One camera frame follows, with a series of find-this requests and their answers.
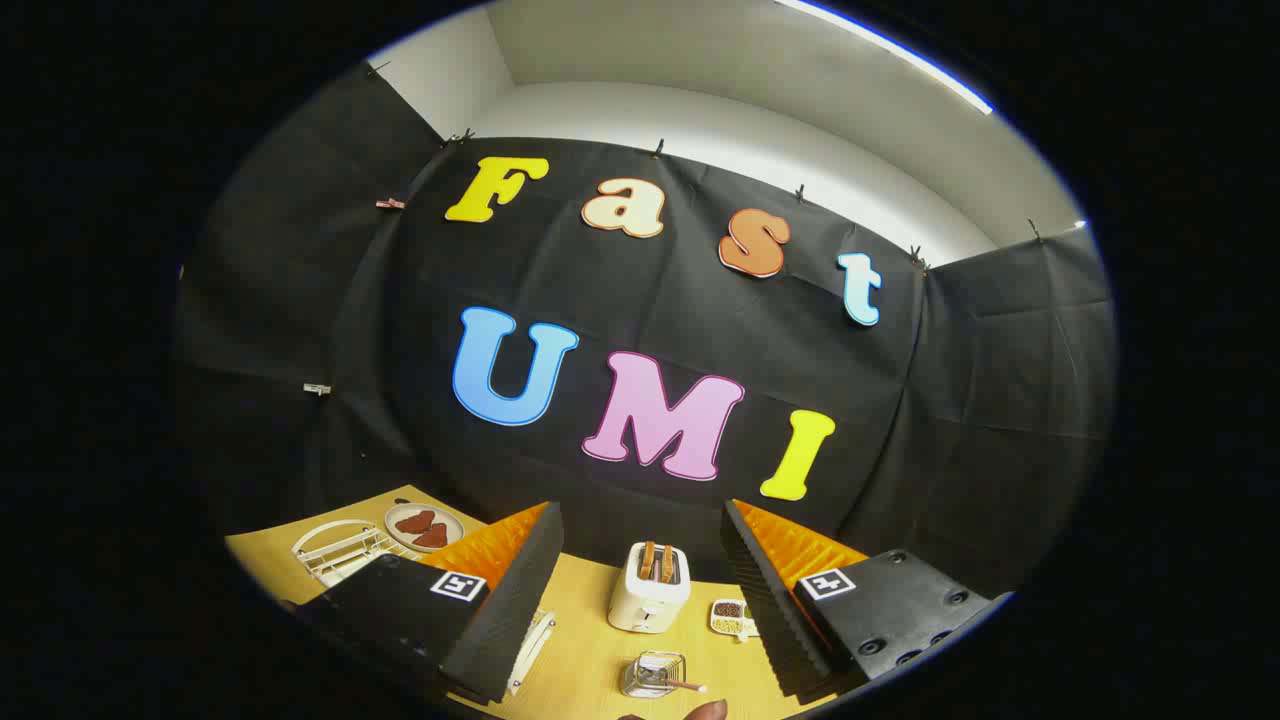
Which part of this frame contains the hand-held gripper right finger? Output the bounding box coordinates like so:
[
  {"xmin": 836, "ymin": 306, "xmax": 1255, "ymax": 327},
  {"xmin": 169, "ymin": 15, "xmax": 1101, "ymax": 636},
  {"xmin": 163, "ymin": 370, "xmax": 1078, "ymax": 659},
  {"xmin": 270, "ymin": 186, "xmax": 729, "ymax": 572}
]
[{"xmin": 720, "ymin": 498, "xmax": 1011, "ymax": 701}]

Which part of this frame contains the small grey oval plate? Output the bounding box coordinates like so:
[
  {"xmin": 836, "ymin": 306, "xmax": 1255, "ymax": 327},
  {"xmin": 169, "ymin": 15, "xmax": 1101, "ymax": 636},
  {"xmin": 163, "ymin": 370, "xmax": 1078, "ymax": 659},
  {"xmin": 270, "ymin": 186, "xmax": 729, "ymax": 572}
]
[{"xmin": 385, "ymin": 502, "xmax": 466, "ymax": 553}]

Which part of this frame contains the white divided snack dish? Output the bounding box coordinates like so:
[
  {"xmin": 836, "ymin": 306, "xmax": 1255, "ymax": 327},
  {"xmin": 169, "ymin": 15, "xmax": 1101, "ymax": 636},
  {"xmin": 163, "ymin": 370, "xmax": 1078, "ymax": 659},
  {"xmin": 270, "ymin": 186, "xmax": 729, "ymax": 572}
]
[{"xmin": 710, "ymin": 598, "xmax": 759, "ymax": 641}]

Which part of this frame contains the white toaster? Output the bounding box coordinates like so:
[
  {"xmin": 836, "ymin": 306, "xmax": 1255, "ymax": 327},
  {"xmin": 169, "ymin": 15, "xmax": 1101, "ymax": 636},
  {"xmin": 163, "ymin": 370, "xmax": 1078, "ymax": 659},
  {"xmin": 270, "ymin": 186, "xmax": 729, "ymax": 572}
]
[{"xmin": 607, "ymin": 541, "xmax": 693, "ymax": 634}]

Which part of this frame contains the metal wire basket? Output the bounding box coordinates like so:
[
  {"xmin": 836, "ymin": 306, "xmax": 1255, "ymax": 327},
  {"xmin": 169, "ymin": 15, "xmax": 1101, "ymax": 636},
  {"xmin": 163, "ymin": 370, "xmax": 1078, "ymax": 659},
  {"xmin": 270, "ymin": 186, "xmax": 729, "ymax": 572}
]
[{"xmin": 620, "ymin": 651, "xmax": 688, "ymax": 699}]

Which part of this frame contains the row of black clips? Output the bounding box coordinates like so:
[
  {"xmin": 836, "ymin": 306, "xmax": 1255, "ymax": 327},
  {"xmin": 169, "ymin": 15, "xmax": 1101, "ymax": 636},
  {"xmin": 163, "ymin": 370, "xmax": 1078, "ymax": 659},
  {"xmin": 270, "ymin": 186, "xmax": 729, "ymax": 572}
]
[{"xmin": 365, "ymin": 60, "xmax": 1046, "ymax": 273}]

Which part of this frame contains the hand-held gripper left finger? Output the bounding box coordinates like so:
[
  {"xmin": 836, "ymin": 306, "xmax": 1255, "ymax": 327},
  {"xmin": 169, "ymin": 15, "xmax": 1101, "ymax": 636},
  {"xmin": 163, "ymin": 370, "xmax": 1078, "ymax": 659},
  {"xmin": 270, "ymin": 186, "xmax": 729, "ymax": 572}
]
[{"xmin": 295, "ymin": 502, "xmax": 565, "ymax": 706}]

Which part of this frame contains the white wire dish rack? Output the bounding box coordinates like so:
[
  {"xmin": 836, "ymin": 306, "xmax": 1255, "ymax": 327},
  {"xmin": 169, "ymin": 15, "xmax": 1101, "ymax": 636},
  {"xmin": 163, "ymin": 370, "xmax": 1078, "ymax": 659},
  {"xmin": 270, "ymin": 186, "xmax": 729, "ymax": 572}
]
[{"xmin": 292, "ymin": 520, "xmax": 557, "ymax": 696}]

